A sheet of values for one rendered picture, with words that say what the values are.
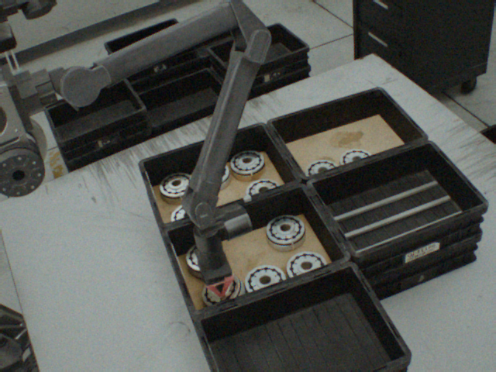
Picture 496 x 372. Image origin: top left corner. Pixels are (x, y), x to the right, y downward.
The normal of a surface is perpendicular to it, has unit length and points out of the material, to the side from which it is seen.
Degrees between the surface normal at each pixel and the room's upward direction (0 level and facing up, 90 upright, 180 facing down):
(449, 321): 0
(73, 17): 90
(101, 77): 65
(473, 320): 0
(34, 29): 90
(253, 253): 0
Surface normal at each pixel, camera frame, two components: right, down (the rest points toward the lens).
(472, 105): -0.12, -0.73
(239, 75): 0.28, 0.29
